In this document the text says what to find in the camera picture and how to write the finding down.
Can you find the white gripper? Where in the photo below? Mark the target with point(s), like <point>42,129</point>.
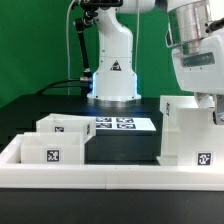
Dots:
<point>199,68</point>

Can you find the white drawer cabinet frame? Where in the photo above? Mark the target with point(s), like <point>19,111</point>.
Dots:
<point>189,135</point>

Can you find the white drawer box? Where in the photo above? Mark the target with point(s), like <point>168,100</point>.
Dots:
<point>53,148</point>
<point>68,124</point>

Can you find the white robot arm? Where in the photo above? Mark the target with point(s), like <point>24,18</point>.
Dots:
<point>195,36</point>

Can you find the paper sheet with markers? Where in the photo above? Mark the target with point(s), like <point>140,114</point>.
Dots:
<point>124,123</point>

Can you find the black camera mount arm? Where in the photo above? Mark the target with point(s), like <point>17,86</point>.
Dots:
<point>90,8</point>

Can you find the white workspace border frame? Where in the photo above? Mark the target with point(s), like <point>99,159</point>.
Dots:
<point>14,174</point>

